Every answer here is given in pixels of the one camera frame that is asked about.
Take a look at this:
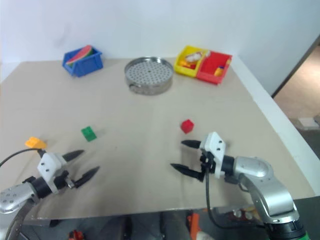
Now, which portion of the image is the blue plastic bin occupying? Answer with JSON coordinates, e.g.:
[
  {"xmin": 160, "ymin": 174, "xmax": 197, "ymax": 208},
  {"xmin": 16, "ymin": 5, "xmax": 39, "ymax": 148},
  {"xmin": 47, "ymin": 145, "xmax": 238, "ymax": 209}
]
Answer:
[{"xmin": 62, "ymin": 44, "xmax": 104, "ymax": 78}]

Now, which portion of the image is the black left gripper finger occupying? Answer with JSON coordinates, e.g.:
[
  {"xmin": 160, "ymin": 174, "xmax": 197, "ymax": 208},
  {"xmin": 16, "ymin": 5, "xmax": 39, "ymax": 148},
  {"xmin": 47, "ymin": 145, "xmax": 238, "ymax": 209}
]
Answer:
[
  {"xmin": 61, "ymin": 149, "xmax": 85, "ymax": 163},
  {"xmin": 74, "ymin": 165, "xmax": 101, "ymax": 189}
]

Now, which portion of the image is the red plastic bin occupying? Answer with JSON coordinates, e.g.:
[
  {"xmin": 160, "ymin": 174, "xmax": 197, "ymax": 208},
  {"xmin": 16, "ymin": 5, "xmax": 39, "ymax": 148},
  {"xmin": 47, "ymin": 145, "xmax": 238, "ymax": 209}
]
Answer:
[{"xmin": 196, "ymin": 51, "xmax": 233, "ymax": 86}]

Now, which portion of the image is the white toy food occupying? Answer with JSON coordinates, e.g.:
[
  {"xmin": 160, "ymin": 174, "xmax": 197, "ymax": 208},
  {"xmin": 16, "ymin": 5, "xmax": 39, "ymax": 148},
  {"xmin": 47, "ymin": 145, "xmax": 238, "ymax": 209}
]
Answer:
[{"xmin": 185, "ymin": 51, "xmax": 204, "ymax": 63}]

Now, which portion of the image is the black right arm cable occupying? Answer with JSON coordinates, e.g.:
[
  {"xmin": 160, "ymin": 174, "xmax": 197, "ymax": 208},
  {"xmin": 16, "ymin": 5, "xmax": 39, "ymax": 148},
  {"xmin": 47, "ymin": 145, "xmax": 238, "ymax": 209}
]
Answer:
[{"xmin": 205, "ymin": 166, "xmax": 266, "ymax": 229}]

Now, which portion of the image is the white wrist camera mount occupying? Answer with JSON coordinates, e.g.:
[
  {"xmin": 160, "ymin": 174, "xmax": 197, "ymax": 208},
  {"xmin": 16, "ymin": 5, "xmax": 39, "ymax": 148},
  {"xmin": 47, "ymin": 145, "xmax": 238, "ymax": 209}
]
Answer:
[
  {"xmin": 37, "ymin": 152, "xmax": 68, "ymax": 194},
  {"xmin": 199, "ymin": 131, "xmax": 227, "ymax": 179}
]

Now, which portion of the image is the watermelon slice toy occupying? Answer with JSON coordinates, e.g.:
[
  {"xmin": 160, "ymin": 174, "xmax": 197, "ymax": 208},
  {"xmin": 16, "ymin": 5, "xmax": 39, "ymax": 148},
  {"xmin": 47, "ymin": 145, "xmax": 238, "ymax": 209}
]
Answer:
[{"xmin": 66, "ymin": 44, "xmax": 94, "ymax": 66}]

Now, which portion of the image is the red toy block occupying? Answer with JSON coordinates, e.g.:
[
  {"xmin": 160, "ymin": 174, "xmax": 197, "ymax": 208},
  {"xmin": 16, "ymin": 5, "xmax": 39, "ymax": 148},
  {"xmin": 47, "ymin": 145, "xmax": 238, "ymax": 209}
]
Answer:
[{"xmin": 180, "ymin": 119, "xmax": 195, "ymax": 135}]

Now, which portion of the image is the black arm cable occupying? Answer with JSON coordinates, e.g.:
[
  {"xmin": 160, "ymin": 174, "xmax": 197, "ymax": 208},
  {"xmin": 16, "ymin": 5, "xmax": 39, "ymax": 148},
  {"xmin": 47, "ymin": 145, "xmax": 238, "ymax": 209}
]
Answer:
[
  {"xmin": 0, "ymin": 148, "xmax": 48, "ymax": 168},
  {"xmin": 205, "ymin": 166, "xmax": 266, "ymax": 229}
]

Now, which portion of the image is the yellow plastic bin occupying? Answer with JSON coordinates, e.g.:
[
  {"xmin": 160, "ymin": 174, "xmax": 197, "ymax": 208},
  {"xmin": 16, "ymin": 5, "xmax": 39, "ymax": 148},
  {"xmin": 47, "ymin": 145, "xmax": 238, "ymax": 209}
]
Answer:
[{"xmin": 173, "ymin": 45, "xmax": 208, "ymax": 78}]

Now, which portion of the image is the yellow toy block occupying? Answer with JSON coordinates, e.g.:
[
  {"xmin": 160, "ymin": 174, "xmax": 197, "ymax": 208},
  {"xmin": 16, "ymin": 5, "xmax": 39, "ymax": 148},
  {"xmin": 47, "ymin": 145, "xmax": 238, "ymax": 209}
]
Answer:
[{"xmin": 24, "ymin": 136, "xmax": 48, "ymax": 150}]

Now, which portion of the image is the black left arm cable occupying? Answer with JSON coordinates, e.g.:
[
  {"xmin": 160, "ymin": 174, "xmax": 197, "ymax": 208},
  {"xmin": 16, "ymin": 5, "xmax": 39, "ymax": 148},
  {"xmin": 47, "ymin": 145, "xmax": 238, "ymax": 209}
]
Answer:
[{"xmin": 0, "ymin": 148, "xmax": 48, "ymax": 168}]

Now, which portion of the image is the green toy block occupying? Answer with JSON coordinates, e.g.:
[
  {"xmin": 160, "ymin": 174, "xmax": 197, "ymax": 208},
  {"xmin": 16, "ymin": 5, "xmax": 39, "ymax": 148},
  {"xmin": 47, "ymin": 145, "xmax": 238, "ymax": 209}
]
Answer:
[{"xmin": 80, "ymin": 126, "xmax": 98, "ymax": 143}]

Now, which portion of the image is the orange black tool under table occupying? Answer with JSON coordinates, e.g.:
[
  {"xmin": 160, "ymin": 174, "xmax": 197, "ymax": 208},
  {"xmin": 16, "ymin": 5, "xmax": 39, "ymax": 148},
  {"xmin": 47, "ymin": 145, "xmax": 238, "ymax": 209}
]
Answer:
[{"xmin": 186, "ymin": 211, "xmax": 202, "ymax": 240}]

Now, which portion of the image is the round metal steamer tray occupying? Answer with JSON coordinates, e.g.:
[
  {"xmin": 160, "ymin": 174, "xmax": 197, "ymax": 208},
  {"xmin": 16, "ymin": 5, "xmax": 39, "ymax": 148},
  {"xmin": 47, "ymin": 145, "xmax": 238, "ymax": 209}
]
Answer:
[{"xmin": 124, "ymin": 56, "xmax": 175, "ymax": 96}]

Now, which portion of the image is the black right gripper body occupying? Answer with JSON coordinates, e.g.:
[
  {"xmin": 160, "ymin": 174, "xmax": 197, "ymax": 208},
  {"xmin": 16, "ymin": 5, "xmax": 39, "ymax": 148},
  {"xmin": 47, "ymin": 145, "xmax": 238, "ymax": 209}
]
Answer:
[{"xmin": 199, "ymin": 147, "xmax": 217, "ymax": 176}]

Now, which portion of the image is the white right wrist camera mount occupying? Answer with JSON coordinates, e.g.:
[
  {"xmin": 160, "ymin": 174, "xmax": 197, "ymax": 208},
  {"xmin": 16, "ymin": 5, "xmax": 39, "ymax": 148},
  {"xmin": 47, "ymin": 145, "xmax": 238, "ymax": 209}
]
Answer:
[{"xmin": 199, "ymin": 131, "xmax": 227, "ymax": 179}]

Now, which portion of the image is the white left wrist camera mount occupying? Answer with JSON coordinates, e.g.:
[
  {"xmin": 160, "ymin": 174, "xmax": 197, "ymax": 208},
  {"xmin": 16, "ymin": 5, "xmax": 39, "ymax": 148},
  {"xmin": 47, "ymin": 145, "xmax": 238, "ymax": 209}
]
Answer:
[{"xmin": 37, "ymin": 152, "xmax": 68, "ymax": 194}]

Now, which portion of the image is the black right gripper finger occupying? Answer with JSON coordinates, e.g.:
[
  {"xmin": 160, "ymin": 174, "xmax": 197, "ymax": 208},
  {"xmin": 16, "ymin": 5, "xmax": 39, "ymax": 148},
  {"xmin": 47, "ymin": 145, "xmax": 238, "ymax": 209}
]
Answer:
[
  {"xmin": 181, "ymin": 139, "xmax": 202, "ymax": 150},
  {"xmin": 170, "ymin": 163, "xmax": 205, "ymax": 183}
]

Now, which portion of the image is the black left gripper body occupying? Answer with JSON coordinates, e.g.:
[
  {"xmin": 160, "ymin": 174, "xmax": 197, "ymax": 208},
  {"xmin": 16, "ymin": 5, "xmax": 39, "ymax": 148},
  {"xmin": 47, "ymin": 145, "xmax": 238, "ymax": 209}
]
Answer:
[{"xmin": 53, "ymin": 170, "xmax": 77, "ymax": 193}]

